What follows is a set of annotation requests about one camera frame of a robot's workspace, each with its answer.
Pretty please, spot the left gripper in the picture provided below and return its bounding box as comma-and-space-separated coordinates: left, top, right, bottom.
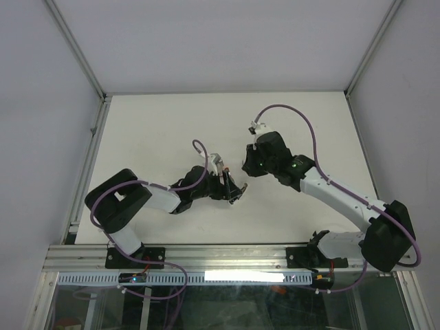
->
191, 170, 241, 200

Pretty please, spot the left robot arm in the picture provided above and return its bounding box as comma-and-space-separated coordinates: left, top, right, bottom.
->
85, 166, 248, 267

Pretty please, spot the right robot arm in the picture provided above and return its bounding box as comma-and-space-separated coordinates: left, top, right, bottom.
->
242, 129, 415, 272

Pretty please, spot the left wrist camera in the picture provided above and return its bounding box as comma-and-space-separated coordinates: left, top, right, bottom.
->
208, 153, 230, 176

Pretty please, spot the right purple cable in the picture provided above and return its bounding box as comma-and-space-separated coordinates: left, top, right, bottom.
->
247, 104, 423, 295

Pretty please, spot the purple cable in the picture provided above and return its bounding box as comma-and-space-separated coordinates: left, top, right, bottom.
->
247, 104, 423, 295
71, 139, 210, 327

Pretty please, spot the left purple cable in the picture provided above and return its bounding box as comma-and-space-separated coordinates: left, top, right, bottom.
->
71, 139, 210, 327

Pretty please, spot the white slotted cable duct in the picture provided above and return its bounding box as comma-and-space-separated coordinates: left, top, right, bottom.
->
58, 270, 312, 287

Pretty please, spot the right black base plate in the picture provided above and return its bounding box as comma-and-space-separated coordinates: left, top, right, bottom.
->
285, 246, 349, 270

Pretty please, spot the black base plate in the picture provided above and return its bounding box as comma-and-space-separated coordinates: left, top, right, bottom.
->
285, 246, 349, 270
104, 245, 166, 270

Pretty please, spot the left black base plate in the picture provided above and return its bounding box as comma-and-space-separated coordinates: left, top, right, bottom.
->
104, 245, 166, 270

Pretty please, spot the aluminium mounting rail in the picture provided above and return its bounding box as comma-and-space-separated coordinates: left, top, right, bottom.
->
43, 242, 412, 274

